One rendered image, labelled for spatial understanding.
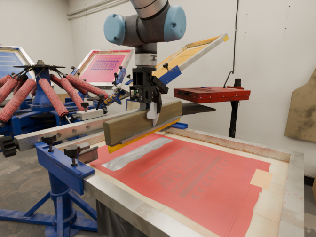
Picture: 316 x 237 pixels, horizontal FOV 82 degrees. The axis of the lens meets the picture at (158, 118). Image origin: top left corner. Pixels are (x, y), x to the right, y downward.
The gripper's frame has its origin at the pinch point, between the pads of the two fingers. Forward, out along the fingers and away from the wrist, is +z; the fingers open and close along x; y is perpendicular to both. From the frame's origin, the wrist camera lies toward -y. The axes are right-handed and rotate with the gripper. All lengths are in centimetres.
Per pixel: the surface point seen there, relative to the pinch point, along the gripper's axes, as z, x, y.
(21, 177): 109, -212, -1
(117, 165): 13.1, -2.8, 14.8
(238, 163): 13.4, 29.9, -13.6
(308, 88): -3, 50, -194
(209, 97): 2, -16, -95
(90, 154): 8.7, -9.0, 21.0
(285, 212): 10.1, 45.0, 9.3
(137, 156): 12.9, -2.0, 5.9
